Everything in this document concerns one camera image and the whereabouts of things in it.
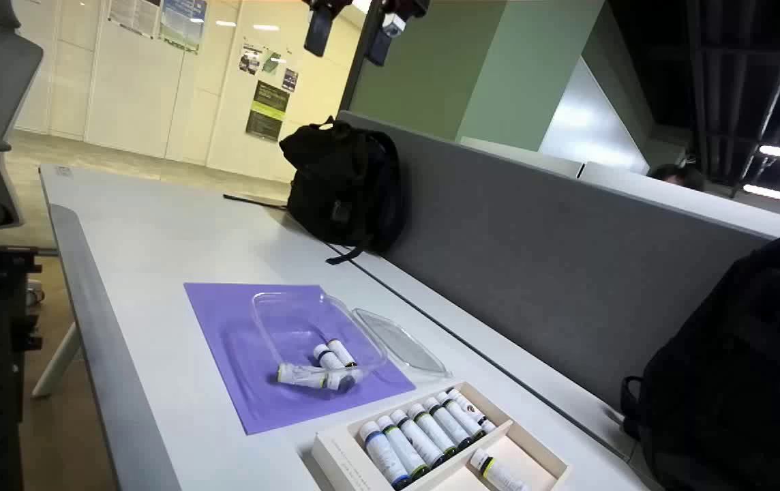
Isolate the green pillar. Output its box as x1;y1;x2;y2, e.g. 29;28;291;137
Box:
345;0;609;152

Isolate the light wooden tray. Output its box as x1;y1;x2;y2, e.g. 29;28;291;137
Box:
309;379;573;491

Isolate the white vial blue band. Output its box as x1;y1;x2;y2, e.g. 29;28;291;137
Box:
358;417;411;491

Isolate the white vial yellow-green band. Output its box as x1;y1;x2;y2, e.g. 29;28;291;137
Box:
467;447;525;491

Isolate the purple mat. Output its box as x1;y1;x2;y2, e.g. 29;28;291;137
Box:
182;280;418;437

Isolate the white table leg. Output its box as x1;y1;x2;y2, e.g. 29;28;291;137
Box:
29;318;85;402

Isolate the large black backpack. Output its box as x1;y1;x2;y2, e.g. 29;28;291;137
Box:
619;218;780;491

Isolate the small black backpack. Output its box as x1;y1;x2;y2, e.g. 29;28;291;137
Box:
279;117;405;267

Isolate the blue white wall poster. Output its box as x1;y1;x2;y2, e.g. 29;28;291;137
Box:
154;0;210;54

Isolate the transparent plastic bowl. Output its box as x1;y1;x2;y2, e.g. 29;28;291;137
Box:
249;284;389;389

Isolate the yellow-green wall poster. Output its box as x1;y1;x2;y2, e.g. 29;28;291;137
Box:
242;80;295;144

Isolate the transparent plastic lid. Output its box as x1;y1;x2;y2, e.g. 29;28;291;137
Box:
352;305;450;377

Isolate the grey desk partition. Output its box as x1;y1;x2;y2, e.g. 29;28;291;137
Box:
337;106;780;414

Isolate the white vial dark cap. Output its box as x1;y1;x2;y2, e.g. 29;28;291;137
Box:
309;342;345;373
276;361;358;396
328;339;363;370

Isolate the white vial green band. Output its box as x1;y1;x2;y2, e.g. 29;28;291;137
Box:
442;388;499;437
389;407;446;469
373;413;430;481
423;394;483;447
405;402;460;458

